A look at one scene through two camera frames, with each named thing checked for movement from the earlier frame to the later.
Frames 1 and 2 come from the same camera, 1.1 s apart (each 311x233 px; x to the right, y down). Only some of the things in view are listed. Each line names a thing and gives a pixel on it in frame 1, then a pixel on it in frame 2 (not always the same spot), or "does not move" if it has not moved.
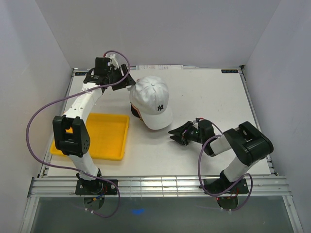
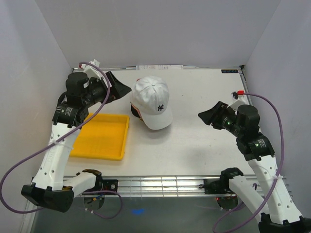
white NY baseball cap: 149,96 does not move
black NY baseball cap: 136,112 does not move
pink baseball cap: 136,91 → 139,113
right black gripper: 182,139 → 216,112
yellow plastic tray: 108,134 does not move
